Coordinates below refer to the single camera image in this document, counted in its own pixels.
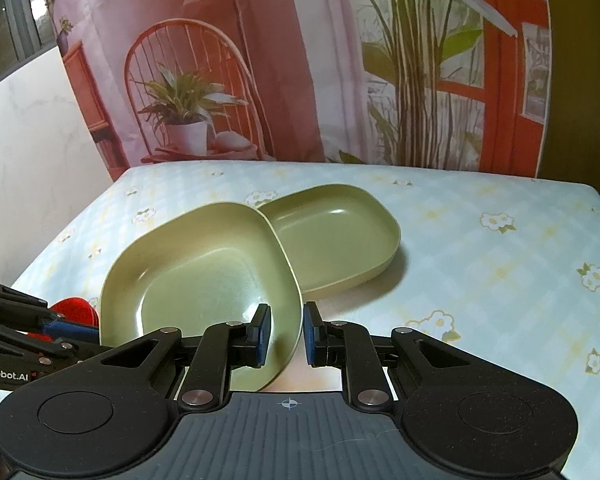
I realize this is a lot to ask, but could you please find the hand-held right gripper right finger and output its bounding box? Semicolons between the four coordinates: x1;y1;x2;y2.
302;301;481;413

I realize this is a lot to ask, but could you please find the red round bowl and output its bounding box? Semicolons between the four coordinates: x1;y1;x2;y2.
49;297;101;333

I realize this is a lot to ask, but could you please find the brown wooden panel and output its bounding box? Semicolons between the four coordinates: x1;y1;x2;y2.
536;0;598;192

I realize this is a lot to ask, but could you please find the printed room scene backdrop cloth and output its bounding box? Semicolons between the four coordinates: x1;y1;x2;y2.
37;0;553;181

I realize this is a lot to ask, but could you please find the pink square plate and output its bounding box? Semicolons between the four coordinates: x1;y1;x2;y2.
272;357;348;395

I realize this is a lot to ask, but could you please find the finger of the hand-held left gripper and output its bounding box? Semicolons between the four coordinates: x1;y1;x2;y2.
0;316;102;361
0;275;67;323

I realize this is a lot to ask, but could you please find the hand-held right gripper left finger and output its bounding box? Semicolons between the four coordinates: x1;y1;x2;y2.
100;304;273;413

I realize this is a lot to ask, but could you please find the olive green square plate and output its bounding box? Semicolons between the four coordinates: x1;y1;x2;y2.
256;183;402;297
100;201;303;393

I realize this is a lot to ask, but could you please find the dark framed window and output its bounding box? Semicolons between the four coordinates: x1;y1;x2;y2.
0;0;58;93

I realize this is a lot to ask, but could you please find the floral checked table cover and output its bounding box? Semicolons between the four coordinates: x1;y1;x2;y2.
0;160;600;476

